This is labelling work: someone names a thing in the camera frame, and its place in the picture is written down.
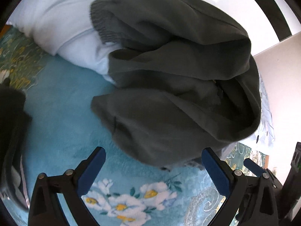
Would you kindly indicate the white garment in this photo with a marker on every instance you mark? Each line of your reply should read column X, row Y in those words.
column 58, row 26

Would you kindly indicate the dark cloth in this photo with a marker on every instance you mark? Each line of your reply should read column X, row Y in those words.
column 11, row 122

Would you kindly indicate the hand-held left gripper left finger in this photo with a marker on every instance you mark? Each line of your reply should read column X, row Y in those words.
column 93, row 167

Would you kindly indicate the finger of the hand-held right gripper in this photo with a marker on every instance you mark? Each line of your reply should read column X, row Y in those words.
column 254, row 166

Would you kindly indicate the teal floral blanket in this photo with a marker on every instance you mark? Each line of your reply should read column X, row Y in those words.
column 65, row 122

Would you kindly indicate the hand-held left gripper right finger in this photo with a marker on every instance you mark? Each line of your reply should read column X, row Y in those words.
column 215, row 171

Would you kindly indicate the dark grey sweatpants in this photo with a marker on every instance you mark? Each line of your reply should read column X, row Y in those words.
column 169, row 87

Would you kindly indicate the orange wooden headboard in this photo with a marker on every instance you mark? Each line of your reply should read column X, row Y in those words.
column 264, row 161

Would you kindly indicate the black frame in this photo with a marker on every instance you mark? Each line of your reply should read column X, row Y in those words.
column 270, row 7

